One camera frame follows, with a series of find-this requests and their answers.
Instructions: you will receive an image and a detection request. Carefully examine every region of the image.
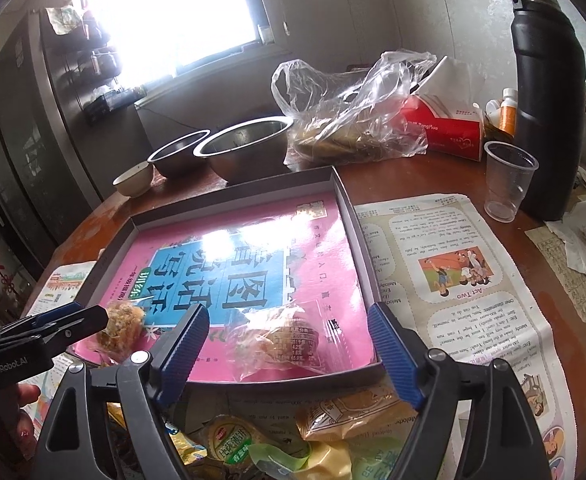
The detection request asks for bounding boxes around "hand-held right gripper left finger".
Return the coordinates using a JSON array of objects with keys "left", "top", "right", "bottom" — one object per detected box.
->
[{"left": 32, "top": 304, "right": 212, "bottom": 480}]

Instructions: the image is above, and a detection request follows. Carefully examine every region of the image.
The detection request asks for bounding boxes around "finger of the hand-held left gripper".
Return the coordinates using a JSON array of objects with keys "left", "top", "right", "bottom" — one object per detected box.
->
[
  {"left": 20, "top": 302, "right": 86, "bottom": 331},
  {"left": 43, "top": 307, "right": 110, "bottom": 356}
]

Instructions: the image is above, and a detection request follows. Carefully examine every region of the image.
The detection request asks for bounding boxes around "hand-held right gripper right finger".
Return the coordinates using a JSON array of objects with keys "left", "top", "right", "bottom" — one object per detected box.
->
[{"left": 366, "top": 302, "right": 554, "bottom": 480}]

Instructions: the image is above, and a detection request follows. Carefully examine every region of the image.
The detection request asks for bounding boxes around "crumbly pastry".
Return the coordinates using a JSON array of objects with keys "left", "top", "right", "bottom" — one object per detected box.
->
[{"left": 95, "top": 300, "right": 148, "bottom": 361}]

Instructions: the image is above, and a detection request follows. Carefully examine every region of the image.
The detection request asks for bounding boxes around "golden snack packet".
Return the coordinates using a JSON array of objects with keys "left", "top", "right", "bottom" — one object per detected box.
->
[{"left": 295, "top": 392, "right": 416, "bottom": 443}]

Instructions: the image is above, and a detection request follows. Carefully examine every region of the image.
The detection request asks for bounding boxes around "round pastry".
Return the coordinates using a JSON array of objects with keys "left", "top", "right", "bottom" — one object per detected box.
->
[{"left": 225, "top": 305, "right": 336, "bottom": 381}]

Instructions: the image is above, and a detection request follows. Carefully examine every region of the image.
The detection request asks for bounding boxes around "grey cardboard box tray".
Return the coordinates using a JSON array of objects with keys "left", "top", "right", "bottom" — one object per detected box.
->
[{"left": 70, "top": 165, "right": 388, "bottom": 386}]

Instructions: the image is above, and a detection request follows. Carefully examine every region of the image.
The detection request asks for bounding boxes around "person's left hand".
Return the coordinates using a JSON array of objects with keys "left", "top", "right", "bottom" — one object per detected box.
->
[{"left": 15, "top": 382, "right": 42, "bottom": 441}]

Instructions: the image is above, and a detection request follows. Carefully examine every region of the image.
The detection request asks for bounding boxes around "colourful newspaper sheet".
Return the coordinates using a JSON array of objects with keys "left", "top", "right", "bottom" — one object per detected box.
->
[{"left": 23, "top": 260, "right": 104, "bottom": 411}]

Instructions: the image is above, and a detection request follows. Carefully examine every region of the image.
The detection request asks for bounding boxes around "newspaper with cartoon pictures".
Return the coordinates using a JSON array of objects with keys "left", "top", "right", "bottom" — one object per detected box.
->
[{"left": 163, "top": 192, "right": 581, "bottom": 480}]

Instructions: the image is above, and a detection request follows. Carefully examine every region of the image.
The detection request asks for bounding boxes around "green label snack packet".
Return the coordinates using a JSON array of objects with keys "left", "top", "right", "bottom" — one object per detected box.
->
[{"left": 200, "top": 412, "right": 274, "bottom": 480}]

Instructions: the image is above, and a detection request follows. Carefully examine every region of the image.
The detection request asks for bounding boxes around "yellow foil snack packet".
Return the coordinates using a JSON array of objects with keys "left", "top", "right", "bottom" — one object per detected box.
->
[{"left": 165, "top": 425, "right": 208, "bottom": 466}]

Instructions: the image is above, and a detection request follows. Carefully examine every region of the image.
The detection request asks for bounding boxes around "pink book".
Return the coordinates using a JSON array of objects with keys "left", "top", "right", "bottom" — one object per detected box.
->
[{"left": 73, "top": 192, "right": 376, "bottom": 383}]

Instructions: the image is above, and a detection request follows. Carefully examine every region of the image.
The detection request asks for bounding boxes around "pale yellow snack packet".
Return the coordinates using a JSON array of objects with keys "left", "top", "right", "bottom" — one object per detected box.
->
[{"left": 300, "top": 440, "right": 356, "bottom": 480}]

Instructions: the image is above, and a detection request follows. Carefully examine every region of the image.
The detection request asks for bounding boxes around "pale green snack wrapper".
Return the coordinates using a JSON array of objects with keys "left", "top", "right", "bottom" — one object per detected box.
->
[{"left": 248, "top": 442, "right": 304, "bottom": 473}]

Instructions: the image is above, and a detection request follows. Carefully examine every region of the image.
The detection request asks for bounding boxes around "beige ceramic bowl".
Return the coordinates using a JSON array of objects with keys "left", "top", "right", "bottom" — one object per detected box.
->
[{"left": 113, "top": 161, "right": 154, "bottom": 198}]

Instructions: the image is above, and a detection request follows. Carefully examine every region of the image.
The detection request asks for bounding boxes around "dark refrigerator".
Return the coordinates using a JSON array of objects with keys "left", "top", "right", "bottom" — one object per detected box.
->
[{"left": 0, "top": 10, "right": 104, "bottom": 261}]

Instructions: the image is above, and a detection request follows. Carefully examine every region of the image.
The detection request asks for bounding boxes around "small steel bowl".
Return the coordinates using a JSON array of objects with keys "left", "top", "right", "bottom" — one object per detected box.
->
[{"left": 148, "top": 129, "right": 211, "bottom": 178}]

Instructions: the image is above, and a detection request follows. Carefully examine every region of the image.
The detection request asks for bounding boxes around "large steel bowl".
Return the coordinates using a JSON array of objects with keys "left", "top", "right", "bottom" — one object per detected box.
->
[{"left": 193, "top": 116, "right": 294, "bottom": 186}]

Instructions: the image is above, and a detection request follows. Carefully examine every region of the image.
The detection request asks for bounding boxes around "clear plastic cup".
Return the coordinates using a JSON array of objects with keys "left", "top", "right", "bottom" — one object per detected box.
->
[{"left": 484, "top": 141, "right": 540, "bottom": 223}]

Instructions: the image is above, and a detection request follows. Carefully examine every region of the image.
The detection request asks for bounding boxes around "stack of flat breads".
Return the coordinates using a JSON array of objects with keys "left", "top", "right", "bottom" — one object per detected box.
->
[{"left": 293, "top": 120, "right": 408, "bottom": 161}]

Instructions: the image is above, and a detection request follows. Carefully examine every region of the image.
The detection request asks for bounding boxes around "crumpled white paper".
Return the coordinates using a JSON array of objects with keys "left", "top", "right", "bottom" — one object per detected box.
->
[{"left": 548, "top": 167, "right": 586, "bottom": 281}]

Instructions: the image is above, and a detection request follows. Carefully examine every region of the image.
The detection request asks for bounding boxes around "red tissue box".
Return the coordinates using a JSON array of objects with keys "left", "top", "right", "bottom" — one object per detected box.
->
[{"left": 400, "top": 57, "right": 486, "bottom": 161}]

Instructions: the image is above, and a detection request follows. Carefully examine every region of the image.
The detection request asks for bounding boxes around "dark kitchen rack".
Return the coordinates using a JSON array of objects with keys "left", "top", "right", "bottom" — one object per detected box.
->
[{"left": 43, "top": 5, "right": 124, "bottom": 126}]

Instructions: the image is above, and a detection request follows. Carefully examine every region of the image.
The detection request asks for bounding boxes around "clear plastic bag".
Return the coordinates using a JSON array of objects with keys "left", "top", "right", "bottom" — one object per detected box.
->
[{"left": 271, "top": 50, "right": 438, "bottom": 163}]

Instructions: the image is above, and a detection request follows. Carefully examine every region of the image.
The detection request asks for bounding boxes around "orange medicine bottle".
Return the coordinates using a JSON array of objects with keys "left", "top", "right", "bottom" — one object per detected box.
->
[{"left": 499, "top": 88, "right": 520, "bottom": 136}]

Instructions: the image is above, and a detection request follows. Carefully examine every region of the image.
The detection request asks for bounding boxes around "black thermos flask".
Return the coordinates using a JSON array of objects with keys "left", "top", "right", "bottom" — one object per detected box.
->
[{"left": 510, "top": 0, "right": 586, "bottom": 222}]

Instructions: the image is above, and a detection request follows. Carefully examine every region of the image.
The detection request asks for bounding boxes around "window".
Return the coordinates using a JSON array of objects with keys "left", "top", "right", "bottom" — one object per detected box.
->
[{"left": 80, "top": 0, "right": 268, "bottom": 78}]

